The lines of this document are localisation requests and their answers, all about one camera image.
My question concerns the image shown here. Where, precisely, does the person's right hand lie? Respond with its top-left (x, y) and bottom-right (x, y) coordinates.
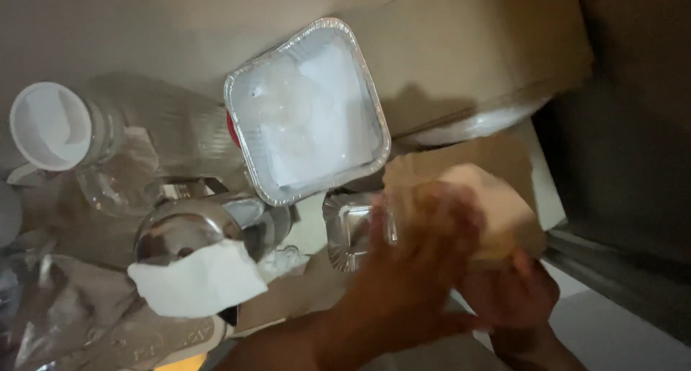
top-left (458, 248), bottom-right (562, 351)

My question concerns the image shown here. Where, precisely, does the person's left hand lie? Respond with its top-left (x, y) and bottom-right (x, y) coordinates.
top-left (361, 181), bottom-right (488, 335)

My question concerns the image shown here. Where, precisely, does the brown paper food packet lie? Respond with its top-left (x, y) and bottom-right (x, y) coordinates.
top-left (382, 163), bottom-right (547, 262)

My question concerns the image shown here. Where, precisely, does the small empty foil tray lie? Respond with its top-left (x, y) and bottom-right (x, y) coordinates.
top-left (322, 192), bottom-right (400, 273)

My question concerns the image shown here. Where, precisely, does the large brown cardboard box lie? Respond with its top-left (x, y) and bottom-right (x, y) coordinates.
top-left (324, 0), bottom-right (595, 148)

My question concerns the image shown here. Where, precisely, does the foil tray with white lid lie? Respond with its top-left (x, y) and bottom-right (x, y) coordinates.
top-left (223, 17), bottom-right (392, 208)

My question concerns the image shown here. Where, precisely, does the white paper tissue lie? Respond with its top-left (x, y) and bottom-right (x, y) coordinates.
top-left (127, 239), bottom-right (270, 319)

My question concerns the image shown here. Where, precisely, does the shiny steel pot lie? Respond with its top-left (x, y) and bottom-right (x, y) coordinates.
top-left (133, 192), bottom-right (295, 269)

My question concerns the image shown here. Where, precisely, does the clear ribbed plastic container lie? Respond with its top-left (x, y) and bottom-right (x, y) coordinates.
top-left (86, 73), bottom-right (245, 184)

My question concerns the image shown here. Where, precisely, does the crumpled clear plastic bag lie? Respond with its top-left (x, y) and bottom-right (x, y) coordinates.
top-left (0, 247), bottom-right (230, 371)

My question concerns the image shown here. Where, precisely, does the clear jar with white lid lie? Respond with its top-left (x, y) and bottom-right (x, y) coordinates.
top-left (9, 82), bottom-right (163, 216)

